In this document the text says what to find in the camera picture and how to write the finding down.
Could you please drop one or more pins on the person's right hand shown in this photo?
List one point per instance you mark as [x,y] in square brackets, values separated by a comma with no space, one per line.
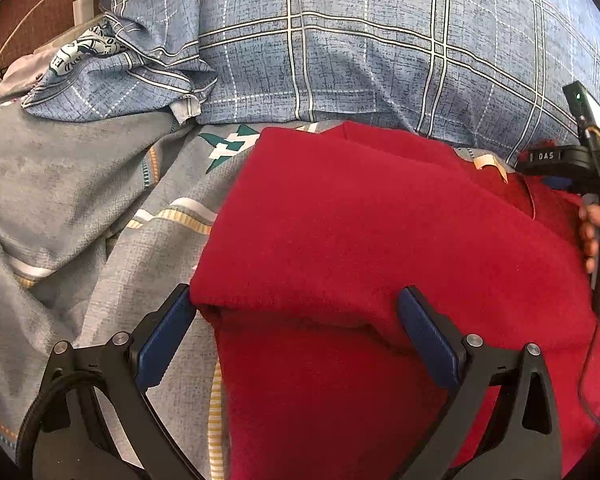
[591,232]

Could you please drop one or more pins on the red fleece garment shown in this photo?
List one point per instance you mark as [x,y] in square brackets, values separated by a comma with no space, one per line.
[360,240]

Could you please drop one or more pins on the large blue plaid pillow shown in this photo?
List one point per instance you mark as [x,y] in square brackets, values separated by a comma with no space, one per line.
[370,40]

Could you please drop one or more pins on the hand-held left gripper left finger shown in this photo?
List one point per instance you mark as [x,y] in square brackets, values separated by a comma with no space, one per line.
[164,332]

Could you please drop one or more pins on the white pink cloth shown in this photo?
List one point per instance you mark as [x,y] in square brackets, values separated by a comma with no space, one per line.
[17,72]

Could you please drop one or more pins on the small blue plaid pillow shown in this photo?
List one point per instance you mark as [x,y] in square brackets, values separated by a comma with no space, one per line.
[150,25]

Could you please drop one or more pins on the grey printed bed sheet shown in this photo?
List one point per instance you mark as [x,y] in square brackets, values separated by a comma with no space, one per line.
[80,200]

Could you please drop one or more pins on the white charger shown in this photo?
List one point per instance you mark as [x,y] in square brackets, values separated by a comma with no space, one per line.
[84,7]

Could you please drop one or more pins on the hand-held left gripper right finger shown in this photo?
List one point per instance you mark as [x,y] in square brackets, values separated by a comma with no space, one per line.
[426,336]

